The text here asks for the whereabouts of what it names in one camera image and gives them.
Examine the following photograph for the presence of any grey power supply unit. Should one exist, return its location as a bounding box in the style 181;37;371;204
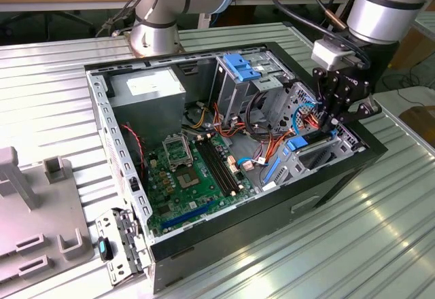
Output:
107;67;187;150

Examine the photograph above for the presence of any grey parts rack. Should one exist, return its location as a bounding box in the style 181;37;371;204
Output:
0;145;97;285

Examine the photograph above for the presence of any grey metal disk bay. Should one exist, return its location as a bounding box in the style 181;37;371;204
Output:
260;80;368;191

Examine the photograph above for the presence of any red orange wire bundle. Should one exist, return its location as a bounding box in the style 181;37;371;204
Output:
212;101;247;142

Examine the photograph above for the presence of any metal socket cover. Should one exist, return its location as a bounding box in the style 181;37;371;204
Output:
162;135;191;173

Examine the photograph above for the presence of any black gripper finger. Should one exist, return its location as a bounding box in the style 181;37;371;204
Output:
331;96;381;126
312;67;339;133

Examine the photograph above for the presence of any red black fan wire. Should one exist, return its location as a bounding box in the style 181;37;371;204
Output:
120;124;147;179

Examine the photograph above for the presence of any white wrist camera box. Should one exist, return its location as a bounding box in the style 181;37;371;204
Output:
311;38;363;73

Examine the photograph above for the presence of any black RAM slot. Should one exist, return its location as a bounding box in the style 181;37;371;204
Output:
204;139;237;193
208;139;241;191
194;141;228;195
199;141;232;194

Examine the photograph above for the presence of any blue plastic drive latch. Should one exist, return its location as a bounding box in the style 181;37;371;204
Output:
223;53;262;83

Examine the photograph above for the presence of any orange red disk power wire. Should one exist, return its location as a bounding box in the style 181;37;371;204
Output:
266;113;329;166

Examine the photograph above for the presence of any black open PC case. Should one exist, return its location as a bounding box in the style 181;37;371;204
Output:
83;40;389;295

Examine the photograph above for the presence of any blue expansion slot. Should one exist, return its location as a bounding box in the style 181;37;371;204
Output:
160;200;215;230

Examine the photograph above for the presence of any hard disk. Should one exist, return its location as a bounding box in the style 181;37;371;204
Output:
262;127;338;185

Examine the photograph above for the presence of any metal expansion bracket retainer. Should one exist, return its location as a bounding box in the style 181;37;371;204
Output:
94;207;152;286

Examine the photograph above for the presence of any CPU socket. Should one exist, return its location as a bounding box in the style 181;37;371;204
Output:
175;168;201;190

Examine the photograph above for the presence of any brown cardboard box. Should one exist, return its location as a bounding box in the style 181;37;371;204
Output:
399;105;435;143

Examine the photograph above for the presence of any green motherboard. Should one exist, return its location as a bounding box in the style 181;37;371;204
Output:
144;132;258;237

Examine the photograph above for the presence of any black case fan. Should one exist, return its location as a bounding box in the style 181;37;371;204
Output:
118;122;150;194

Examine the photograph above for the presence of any square brown base plate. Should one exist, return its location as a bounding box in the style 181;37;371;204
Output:
122;30;187;58

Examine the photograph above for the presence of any beige connector with blue wire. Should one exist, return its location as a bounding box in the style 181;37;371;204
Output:
237;156;255;173

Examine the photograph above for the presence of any yellow black power wire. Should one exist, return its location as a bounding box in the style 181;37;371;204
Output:
182;101;210;132

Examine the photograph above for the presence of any blue black retainer latch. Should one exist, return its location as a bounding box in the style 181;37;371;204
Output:
97;237;114;263

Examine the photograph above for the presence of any blue disk data wire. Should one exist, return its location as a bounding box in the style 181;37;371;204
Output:
292;101;323;135

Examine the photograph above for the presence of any grey optical drive cage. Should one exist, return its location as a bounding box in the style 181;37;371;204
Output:
209;51;290;125

